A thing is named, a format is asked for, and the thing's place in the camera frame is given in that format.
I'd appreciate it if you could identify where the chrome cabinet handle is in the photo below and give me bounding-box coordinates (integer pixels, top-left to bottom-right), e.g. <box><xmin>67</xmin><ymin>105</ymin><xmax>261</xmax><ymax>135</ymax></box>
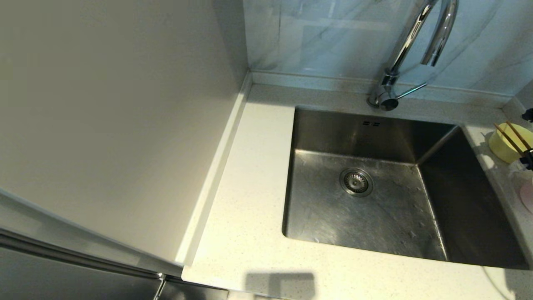
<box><xmin>152</xmin><ymin>272</ymin><xmax>167</xmax><ymax>300</ymax></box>

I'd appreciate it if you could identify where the stainless steel sink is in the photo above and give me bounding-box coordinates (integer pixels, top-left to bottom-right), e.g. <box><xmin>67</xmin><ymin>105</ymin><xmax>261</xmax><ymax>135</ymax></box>
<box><xmin>282</xmin><ymin>106</ymin><xmax>531</xmax><ymax>270</ymax></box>

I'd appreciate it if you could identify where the grey tall cabinet door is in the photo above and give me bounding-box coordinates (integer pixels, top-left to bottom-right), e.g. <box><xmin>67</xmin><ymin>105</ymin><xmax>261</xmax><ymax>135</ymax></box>
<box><xmin>0</xmin><ymin>245</ymin><xmax>229</xmax><ymax>300</ymax></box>

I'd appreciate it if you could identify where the chrome gooseneck faucet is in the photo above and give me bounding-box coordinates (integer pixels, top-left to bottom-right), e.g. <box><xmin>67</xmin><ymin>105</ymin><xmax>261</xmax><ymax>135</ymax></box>
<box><xmin>366</xmin><ymin>0</ymin><xmax>459</xmax><ymax>112</ymax></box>

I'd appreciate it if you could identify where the yellow plastic bowl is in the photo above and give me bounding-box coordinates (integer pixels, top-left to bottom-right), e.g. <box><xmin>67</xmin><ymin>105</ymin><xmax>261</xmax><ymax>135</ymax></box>
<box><xmin>488</xmin><ymin>122</ymin><xmax>533</xmax><ymax>164</ymax></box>

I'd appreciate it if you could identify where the chrome cabinet trim strip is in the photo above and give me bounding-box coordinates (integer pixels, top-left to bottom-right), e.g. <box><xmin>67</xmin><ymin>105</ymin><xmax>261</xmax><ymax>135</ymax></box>
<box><xmin>0</xmin><ymin>227</ymin><xmax>184</xmax><ymax>280</ymax></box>

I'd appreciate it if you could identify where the pale pink bowl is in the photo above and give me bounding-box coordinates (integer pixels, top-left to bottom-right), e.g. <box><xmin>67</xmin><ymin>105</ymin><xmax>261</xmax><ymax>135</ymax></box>
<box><xmin>519</xmin><ymin>178</ymin><xmax>533</xmax><ymax>214</ymax></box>

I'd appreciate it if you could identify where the brown wooden chopstick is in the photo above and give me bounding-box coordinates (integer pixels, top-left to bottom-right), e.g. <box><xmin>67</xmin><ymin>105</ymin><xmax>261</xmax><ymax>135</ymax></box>
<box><xmin>494</xmin><ymin>123</ymin><xmax>524</xmax><ymax>158</ymax></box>
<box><xmin>506</xmin><ymin>121</ymin><xmax>533</xmax><ymax>151</ymax></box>

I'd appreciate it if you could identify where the beige tall cabinet side panel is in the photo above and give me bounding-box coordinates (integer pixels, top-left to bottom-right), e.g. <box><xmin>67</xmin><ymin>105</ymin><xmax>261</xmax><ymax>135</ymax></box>
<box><xmin>0</xmin><ymin>0</ymin><xmax>252</xmax><ymax>267</ymax></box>

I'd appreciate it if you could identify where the round metal sink strainer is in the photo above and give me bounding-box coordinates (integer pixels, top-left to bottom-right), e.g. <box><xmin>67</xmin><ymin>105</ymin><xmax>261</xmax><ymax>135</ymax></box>
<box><xmin>339</xmin><ymin>167</ymin><xmax>374</xmax><ymax>198</ymax></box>

